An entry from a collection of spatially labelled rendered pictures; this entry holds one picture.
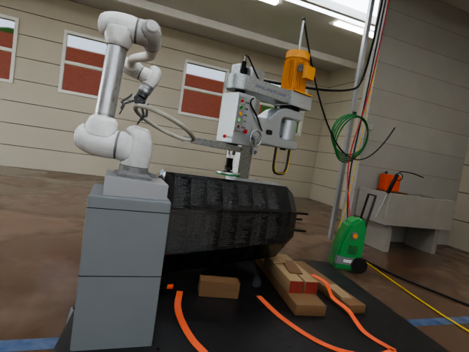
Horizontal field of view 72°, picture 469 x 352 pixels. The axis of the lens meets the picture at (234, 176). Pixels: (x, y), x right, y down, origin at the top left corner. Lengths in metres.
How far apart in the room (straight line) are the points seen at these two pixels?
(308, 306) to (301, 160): 7.98
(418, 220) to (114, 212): 4.59
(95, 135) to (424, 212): 4.76
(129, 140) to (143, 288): 0.77
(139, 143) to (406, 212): 4.25
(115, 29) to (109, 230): 1.02
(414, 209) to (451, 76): 2.54
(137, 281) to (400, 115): 5.01
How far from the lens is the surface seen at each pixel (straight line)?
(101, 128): 1.81
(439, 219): 5.83
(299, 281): 2.67
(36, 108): 8.96
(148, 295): 1.86
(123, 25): 1.91
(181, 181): 2.59
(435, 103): 6.51
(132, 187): 1.71
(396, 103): 5.88
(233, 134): 2.65
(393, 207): 5.10
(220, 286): 2.54
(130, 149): 1.79
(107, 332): 1.94
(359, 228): 3.81
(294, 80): 3.24
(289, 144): 3.17
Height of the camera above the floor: 1.11
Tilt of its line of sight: 4 degrees down
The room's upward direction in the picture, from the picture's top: 9 degrees clockwise
